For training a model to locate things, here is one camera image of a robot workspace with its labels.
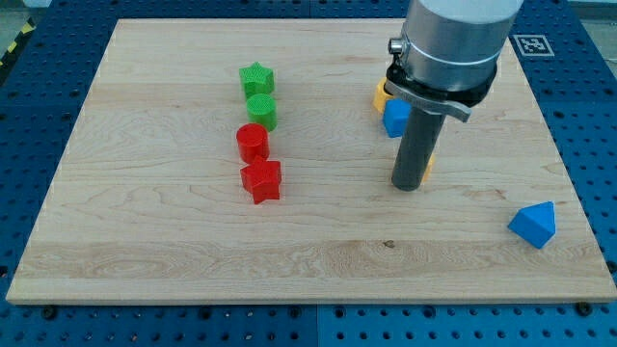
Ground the green star block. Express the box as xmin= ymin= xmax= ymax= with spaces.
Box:
xmin=239 ymin=62 xmax=275 ymax=98

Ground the blue triangle block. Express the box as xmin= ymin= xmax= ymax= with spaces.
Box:
xmin=508 ymin=200 xmax=556 ymax=249

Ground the red star block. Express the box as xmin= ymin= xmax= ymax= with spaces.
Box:
xmin=240 ymin=156 xmax=282 ymax=204

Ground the white fiducial marker tag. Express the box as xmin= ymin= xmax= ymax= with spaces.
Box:
xmin=513 ymin=34 xmax=554 ymax=57

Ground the yellow block behind arm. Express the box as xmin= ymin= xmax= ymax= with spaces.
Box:
xmin=372 ymin=77 xmax=394 ymax=114

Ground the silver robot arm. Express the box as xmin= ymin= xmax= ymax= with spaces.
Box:
xmin=385 ymin=0 xmax=523 ymax=122

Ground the red cylinder block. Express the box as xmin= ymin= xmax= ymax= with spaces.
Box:
xmin=236 ymin=123 xmax=270 ymax=164

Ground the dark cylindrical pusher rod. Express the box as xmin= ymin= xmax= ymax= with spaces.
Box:
xmin=391 ymin=108 xmax=445 ymax=192

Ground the wooden board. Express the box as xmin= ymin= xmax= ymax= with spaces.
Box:
xmin=7 ymin=19 xmax=616 ymax=305

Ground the black yellow hazard tape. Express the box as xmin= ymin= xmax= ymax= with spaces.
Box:
xmin=1 ymin=16 xmax=37 ymax=70

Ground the yellow heart block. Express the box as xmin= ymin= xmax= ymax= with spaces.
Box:
xmin=421 ymin=154 xmax=435 ymax=183

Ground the green cylinder block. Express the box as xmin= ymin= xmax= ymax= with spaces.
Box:
xmin=246 ymin=93 xmax=278 ymax=131

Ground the blue cube block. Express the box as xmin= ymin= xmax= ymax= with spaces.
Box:
xmin=383 ymin=99 xmax=412 ymax=138

